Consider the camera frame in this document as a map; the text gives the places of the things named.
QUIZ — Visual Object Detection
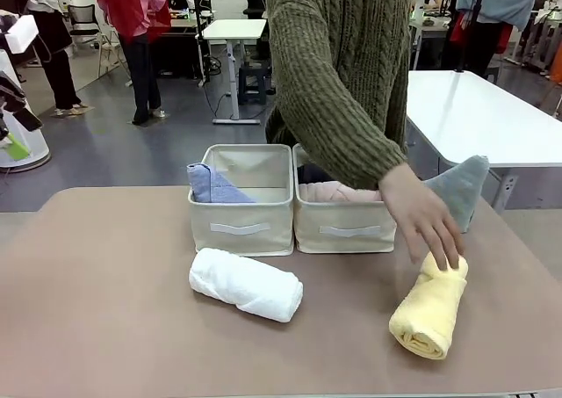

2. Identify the white standing desk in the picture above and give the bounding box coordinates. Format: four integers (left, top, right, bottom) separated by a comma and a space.
201, 18, 269, 126

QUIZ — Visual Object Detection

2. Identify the black step stool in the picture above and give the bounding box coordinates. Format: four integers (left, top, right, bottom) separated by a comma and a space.
238, 63, 270, 105

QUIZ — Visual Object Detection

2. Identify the white towel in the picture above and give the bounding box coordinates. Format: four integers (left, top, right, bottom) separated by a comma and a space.
188, 247, 304, 324

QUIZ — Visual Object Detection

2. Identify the person in green knit sweater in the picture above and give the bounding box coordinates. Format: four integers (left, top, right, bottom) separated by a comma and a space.
265, 0, 416, 191

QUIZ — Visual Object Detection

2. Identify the white side table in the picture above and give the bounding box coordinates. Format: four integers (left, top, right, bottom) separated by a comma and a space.
406, 70, 562, 214

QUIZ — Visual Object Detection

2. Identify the dark grey towel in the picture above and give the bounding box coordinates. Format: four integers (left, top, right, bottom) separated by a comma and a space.
297, 163, 335, 184

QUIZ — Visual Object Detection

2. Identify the beige fabric storage bin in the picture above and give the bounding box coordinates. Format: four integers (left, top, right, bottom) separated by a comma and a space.
292, 142, 399, 255
187, 142, 295, 258

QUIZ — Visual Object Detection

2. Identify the black mesh office chair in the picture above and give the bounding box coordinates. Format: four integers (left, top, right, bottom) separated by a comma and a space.
68, 4, 105, 50

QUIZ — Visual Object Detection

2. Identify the person's right forearm green sleeve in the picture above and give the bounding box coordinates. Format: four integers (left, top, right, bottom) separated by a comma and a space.
306, 98, 410, 191

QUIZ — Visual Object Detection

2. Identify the white folding chair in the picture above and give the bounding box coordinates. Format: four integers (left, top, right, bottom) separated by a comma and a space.
97, 32, 133, 82

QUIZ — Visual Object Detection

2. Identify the pink towel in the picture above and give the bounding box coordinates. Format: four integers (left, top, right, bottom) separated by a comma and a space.
298, 181, 384, 204

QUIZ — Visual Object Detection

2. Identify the yellow towel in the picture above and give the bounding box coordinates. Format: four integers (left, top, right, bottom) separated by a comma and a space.
388, 252, 470, 362

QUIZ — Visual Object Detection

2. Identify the white air purifier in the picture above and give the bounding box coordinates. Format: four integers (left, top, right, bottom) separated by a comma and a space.
0, 48, 51, 170

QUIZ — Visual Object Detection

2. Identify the person's right hand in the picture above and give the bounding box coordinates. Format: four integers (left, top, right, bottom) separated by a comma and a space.
378, 163, 465, 272

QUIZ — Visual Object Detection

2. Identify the lavender blue towel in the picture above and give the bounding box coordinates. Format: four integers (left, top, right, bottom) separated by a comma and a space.
186, 162, 258, 205

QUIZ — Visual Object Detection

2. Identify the person in red top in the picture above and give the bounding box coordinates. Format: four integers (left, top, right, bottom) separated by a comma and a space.
95, 0, 170, 126

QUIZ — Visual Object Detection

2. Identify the teal grey towel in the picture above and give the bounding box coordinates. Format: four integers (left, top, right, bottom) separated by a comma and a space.
423, 154, 491, 235

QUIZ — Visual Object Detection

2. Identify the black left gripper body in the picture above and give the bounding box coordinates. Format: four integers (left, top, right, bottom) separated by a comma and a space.
0, 70, 28, 114

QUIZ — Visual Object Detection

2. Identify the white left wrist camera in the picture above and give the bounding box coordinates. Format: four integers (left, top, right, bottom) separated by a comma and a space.
3, 14, 37, 55

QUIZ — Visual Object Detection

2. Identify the person in black skirt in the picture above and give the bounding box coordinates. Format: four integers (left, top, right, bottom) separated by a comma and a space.
24, 0, 94, 118

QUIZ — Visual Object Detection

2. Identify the person in light blue shawl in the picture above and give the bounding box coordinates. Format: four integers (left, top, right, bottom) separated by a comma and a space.
455, 0, 539, 79

